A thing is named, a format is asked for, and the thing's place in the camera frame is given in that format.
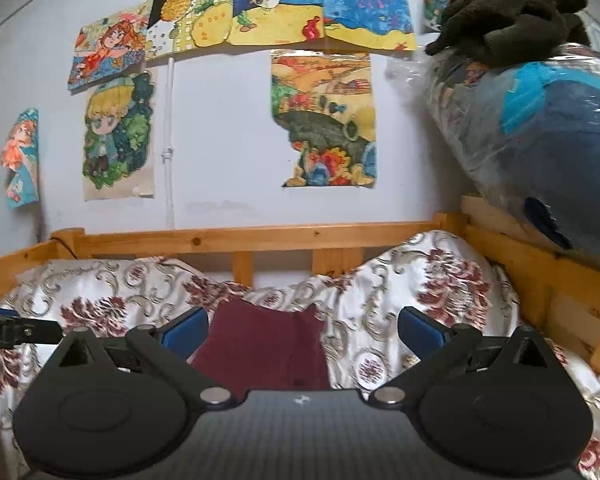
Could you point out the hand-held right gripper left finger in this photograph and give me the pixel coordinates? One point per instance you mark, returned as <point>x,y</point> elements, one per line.
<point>185,335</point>

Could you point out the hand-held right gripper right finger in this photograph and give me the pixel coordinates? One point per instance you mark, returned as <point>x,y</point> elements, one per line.
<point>420,331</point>

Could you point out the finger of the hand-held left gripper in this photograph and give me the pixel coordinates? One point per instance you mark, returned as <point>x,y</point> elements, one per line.
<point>25,332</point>

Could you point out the maroon small garment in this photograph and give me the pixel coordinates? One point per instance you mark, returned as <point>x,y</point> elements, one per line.
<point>260,345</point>

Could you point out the floral white bedspread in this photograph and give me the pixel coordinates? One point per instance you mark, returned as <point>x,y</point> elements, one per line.
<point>380,285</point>

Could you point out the clear bag of bedding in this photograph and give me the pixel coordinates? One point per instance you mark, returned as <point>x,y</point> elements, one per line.
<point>540,145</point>

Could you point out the dark green fleece cloth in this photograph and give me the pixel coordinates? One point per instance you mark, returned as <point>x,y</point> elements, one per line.
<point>510,15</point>

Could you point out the wooden bed frame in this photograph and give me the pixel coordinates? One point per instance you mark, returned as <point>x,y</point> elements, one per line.
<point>280,240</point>

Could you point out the curled small girl wall drawing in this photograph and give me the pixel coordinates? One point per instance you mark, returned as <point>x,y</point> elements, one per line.
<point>22,160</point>

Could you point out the white wall pipe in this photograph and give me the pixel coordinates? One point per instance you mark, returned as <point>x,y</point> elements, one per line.
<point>170,125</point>

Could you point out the blond child wall drawing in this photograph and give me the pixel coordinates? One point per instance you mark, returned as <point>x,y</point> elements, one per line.
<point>117,135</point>

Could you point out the landscape wall drawing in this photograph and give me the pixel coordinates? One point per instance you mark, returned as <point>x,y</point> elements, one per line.
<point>325,120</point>

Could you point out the orange-haired girl wall drawing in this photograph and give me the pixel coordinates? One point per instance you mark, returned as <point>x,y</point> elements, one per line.
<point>107,47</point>

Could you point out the pineapple wall drawing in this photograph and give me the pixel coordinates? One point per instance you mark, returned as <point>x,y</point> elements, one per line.
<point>185,15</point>

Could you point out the pink jellyfish wall drawing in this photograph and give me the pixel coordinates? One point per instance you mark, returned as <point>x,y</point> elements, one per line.
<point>367,5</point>

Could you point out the fish underwater wall drawing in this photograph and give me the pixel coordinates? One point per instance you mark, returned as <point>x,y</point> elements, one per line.
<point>275,5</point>

